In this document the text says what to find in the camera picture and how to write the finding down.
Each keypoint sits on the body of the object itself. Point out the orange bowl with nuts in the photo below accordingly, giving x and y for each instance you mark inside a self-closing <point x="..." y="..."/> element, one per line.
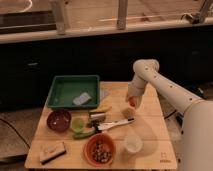
<point x="99" y="150"/>

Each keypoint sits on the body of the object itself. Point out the yellow banana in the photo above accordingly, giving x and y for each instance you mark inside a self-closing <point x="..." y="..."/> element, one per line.
<point x="101" y="109"/>

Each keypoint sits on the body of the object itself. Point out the red apple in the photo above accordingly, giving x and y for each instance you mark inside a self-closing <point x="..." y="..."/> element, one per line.
<point x="132" y="102"/>

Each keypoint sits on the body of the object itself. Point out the white paper cup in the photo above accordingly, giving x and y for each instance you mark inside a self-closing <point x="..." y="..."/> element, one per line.
<point x="132" y="143"/>

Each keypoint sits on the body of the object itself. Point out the green plastic tray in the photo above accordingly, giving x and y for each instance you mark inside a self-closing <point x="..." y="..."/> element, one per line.
<point x="66" y="88"/>

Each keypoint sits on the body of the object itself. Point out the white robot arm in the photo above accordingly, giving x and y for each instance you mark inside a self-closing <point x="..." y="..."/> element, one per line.
<point x="196" y="152"/>

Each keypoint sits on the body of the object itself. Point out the grey sponge in tray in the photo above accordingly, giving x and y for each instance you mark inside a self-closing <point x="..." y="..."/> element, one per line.
<point x="82" y="99"/>

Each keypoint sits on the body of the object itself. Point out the small metal can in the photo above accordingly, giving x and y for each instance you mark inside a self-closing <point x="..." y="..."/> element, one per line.
<point x="97" y="116"/>

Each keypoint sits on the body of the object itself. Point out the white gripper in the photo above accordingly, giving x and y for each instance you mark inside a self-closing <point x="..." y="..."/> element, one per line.
<point x="136" y="88"/>

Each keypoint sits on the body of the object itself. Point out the dark red bowl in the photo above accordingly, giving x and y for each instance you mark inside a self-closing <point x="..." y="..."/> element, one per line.
<point x="59" y="120"/>

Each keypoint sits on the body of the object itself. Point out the green cucumber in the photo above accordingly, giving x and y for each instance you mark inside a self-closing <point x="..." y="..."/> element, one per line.
<point x="83" y="135"/>

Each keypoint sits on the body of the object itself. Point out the wooden block eraser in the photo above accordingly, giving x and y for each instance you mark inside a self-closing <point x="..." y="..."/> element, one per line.
<point x="51" y="152"/>

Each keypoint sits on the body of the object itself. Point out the small green cup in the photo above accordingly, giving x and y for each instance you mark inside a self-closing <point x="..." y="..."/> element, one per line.
<point x="77" y="125"/>

